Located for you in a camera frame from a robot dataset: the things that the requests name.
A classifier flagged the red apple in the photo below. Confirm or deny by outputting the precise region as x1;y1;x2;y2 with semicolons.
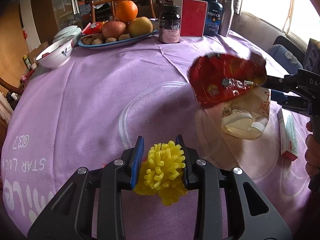
101;21;126;39

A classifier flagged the white medicine box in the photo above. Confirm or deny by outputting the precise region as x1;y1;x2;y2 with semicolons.
277;108;298;161

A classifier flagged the red box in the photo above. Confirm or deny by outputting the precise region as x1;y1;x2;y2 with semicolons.
174;0;208;37

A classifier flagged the clear printed plastic bag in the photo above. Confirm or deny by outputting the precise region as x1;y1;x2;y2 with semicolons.
221;88;271;140

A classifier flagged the red snack bag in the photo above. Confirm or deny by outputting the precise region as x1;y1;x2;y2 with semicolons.
188;53;267;108

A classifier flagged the white ceramic bowl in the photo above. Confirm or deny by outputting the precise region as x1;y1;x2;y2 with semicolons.
35;35;74;69

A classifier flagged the blue fish oil bottle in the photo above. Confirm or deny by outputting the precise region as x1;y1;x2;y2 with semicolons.
204;0;223;36

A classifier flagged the wooden chair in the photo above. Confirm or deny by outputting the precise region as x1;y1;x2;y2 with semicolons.
89;0;157;23

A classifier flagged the white lidded pot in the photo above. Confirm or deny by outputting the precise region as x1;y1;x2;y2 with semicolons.
53;25;82;47

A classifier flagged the dark supplement bottle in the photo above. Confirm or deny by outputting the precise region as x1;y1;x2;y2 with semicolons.
158;5;181;44

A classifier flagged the orange fruit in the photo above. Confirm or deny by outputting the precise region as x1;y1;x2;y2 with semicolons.
116;1;138;23

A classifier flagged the light blue chair cushion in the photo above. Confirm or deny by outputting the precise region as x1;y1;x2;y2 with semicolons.
266;44;303;74

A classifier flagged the blue oval fruit tray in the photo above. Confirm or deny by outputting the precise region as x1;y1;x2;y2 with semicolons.
78;19;158;50

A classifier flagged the person's right hand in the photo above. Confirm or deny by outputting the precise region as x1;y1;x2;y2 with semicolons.
305;121;320;177

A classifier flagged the silver metal bottle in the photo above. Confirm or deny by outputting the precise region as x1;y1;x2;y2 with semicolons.
219;0;234;37

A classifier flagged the purple tablecloth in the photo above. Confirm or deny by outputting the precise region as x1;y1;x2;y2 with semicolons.
1;32;310;235

